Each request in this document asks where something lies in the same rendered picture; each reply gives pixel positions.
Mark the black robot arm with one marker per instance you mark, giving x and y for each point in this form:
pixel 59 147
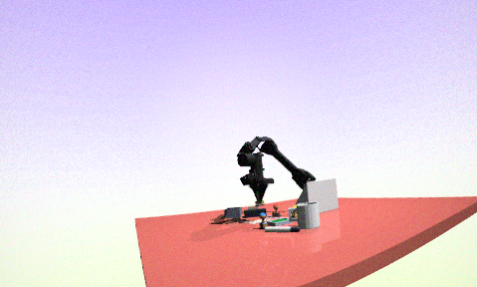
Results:
pixel 269 147

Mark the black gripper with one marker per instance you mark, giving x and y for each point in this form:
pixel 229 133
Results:
pixel 261 184

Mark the white cylinder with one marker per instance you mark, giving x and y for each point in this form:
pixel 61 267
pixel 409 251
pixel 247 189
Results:
pixel 282 229

